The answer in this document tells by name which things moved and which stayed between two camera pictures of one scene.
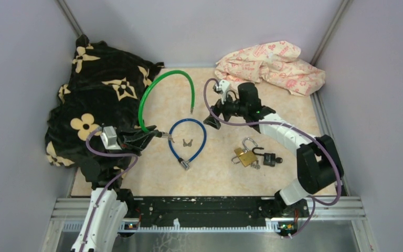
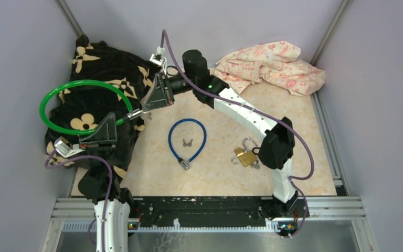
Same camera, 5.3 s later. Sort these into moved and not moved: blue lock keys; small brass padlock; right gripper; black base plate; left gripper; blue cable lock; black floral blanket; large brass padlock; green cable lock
Moved: right gripper; green cable lock; left gripper
Not moved: black base plate; small brass padlock; large brass padlock; black floral blanket; blue cable lock; blue lock keys
